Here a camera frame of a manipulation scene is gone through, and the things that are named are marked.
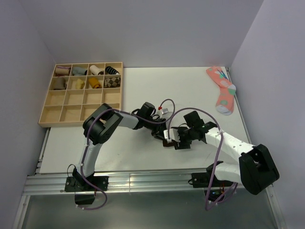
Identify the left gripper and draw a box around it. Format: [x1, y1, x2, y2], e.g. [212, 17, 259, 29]
[143, 117, 168, 143]

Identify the brown sock with striped cuff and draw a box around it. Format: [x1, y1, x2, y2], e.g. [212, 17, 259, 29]
[163, 140, 177, 147]

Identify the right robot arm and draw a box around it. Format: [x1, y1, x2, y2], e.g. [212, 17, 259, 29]
[167, 111, 280, 195]

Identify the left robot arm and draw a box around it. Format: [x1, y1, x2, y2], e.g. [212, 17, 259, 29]
[72, 102, 166, 190]

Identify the pink patterned sock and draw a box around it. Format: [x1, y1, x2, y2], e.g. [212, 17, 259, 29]
[206, 66, 236, 116]

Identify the brown checkered rolled sock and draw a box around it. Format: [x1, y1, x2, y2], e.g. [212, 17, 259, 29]
[104, 77, 121, 88]

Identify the black white striped rolled sock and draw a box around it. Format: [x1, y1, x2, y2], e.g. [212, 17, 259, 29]
[105, 66, 120, 75]

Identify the mustard yellow rolled sock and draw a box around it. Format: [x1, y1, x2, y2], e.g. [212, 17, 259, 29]
[88, 77, 102, 89]

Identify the pale yellow rolled sock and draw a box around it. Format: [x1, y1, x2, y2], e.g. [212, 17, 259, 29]
[72, 79, 85, 90]

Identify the wooden compartment tray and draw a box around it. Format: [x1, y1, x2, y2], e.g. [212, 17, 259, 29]
[39, 62, 123, 127]

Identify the grey blue rolled sock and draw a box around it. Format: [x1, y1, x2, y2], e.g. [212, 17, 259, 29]
[72, 66, 88, 76]

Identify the grey brown rolled sock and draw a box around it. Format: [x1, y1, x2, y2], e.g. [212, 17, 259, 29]
[53, 78, 67, 90]

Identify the beige striped rolled sock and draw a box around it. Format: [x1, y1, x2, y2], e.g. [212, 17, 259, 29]
[54, 66, 71, 76]

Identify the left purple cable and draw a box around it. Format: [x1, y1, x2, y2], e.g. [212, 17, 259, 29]
[75, 99, 176, 211]

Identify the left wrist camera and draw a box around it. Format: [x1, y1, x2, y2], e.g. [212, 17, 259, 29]
[157, 106, 169, 116]

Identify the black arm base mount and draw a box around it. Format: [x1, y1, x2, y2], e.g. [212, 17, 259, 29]
[188, 172, 233, 188]

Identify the aluminium frame rail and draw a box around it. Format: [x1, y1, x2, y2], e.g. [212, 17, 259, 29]
[22, 167, 275, 196]

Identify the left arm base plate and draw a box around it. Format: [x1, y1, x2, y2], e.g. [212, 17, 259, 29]
[64, 176, 109, 192]

